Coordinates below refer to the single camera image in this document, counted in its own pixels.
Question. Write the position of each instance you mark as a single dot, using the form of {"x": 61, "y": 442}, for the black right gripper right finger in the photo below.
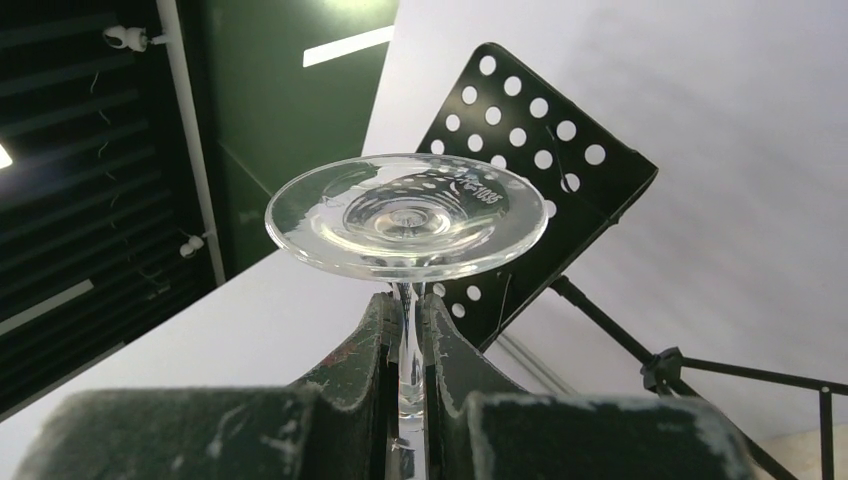
{"x": 483, "y": 425}

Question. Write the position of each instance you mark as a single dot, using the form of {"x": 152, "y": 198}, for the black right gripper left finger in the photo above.
{"x": 331, "y": 423}

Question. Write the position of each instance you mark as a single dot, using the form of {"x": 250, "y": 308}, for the large plain wine glass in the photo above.
{"x": 407, "y": 220}

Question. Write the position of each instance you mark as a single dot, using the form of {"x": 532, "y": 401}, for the black music stand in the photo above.
{"x": 501, "y": 112}

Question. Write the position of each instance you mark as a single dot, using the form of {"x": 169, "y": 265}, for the white lower wall clip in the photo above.
{"x": 194, "y": 243}

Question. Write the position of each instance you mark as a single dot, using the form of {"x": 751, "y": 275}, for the white wall clip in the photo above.
{"x": 194, "y": 243}
{"x": 135, "y": 39}

